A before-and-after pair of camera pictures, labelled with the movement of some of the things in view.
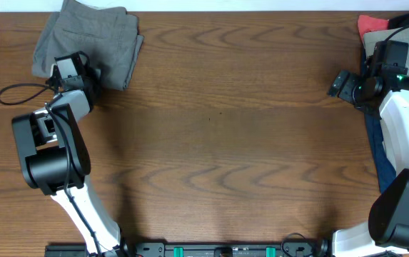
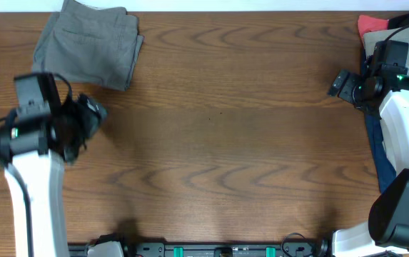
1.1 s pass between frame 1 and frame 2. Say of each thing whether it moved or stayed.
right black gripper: stayed
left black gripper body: moved
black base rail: stayed
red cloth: stayed
